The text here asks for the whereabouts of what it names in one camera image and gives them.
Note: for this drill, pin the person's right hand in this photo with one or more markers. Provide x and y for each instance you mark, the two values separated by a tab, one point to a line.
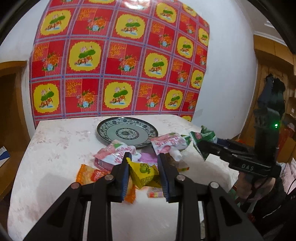
244	187

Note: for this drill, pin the red yellow floral wall cloth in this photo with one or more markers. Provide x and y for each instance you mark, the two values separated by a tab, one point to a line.
105	58

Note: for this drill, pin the green snack packet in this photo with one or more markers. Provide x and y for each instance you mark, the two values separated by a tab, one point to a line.
206	135

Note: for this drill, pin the clear colourful candy packet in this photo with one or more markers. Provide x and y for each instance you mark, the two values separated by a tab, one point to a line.
154	192

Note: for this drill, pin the blue white box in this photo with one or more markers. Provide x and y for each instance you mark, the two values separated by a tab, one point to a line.
4	155

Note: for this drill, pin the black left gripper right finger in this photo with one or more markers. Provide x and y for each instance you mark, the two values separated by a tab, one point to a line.
223	219

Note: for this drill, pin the pink white spout pouch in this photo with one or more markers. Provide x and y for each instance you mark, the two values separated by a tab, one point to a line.
113	154
172	144

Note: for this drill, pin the dark clothes on hook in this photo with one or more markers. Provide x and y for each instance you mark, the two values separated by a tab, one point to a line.
272	95

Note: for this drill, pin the orange rice cracker packet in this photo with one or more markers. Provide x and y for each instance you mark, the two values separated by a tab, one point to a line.
88	175

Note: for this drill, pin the purple flat snack packet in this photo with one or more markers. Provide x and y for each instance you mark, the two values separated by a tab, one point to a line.
148	158

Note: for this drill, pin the yellow frog snack packet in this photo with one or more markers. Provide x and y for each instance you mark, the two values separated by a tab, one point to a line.
143	174

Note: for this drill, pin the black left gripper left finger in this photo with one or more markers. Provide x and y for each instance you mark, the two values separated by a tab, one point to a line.
65	219

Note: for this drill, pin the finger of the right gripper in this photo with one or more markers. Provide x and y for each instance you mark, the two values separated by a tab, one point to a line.
234	145
218	150

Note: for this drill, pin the blue white patterned plate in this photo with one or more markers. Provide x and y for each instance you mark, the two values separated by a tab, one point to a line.
131	131

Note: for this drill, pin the wooden furniture left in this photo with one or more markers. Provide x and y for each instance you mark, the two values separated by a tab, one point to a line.
14	133

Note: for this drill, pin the wooden wardrobe right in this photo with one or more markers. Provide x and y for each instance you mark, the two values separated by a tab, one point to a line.
275	75

